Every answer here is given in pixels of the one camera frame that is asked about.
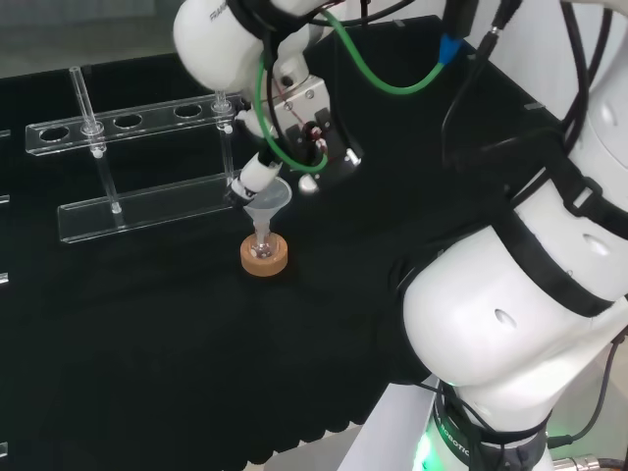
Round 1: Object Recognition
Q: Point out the clear acrylic funnel stand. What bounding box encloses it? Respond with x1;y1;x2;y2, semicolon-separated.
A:
25;66;252;244

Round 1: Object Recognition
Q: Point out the round cork ring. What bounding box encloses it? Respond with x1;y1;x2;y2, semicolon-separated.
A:
239;234;289;278

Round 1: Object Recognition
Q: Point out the black cloth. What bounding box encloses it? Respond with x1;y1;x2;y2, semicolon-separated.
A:
0;14;570;466

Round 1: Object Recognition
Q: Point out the green cable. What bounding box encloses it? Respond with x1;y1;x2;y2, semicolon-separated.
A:
256;9;455;174

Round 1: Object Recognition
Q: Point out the thin black cable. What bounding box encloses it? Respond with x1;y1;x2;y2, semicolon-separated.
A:
440;0;522;166

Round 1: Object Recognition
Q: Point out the clear plastic funnel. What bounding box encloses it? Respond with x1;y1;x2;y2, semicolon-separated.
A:
243;178;294;237

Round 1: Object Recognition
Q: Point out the grey metal base plate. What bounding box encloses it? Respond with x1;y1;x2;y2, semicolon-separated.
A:
337;375;439;471

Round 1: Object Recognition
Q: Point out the black cable with blue plug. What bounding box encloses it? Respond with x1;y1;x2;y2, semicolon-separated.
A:
437;0;480;66

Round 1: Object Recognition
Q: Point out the small glass round-bottom flask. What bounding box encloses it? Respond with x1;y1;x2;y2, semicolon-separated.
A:
248;220;276;260

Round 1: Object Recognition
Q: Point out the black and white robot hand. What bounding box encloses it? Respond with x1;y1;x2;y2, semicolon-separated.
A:
226;106;365;206

